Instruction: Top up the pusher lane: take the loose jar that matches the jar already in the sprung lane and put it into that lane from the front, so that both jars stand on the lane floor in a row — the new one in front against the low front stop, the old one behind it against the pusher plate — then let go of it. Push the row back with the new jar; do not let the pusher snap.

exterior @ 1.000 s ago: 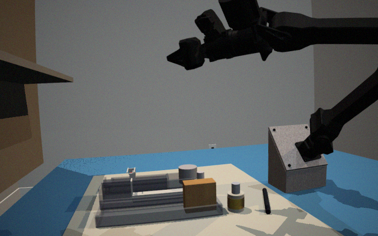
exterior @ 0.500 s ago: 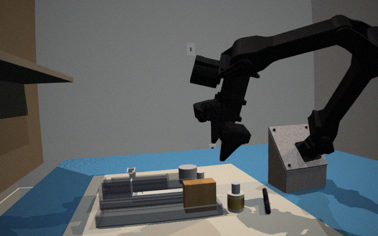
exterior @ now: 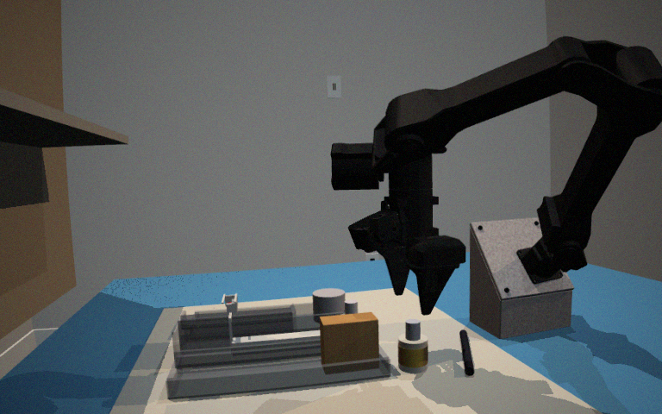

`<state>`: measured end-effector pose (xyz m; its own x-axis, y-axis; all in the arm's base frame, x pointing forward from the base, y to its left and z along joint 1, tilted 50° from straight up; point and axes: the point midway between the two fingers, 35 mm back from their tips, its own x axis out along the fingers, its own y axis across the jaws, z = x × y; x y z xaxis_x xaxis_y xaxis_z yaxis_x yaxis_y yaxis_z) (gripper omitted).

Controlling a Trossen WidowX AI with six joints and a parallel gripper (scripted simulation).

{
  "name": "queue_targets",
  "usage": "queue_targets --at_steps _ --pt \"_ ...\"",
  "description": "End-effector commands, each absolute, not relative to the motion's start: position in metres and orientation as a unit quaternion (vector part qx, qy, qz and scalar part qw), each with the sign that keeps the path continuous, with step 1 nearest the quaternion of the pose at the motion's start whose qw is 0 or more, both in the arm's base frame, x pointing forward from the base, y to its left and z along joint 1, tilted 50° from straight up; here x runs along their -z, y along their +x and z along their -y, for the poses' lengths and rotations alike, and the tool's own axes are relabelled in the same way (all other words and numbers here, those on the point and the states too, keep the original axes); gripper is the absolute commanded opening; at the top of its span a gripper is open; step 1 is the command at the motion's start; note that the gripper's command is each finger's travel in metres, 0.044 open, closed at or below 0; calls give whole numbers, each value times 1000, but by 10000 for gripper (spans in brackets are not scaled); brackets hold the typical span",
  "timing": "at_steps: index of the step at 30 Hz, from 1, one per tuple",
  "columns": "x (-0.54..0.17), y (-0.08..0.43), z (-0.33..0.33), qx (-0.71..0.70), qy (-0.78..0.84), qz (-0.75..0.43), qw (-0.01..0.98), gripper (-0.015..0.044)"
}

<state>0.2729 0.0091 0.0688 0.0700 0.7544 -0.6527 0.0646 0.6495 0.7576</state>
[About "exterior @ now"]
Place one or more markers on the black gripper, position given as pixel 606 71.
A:
pixel 432 258

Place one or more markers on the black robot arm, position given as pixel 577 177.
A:
pixel 625 83

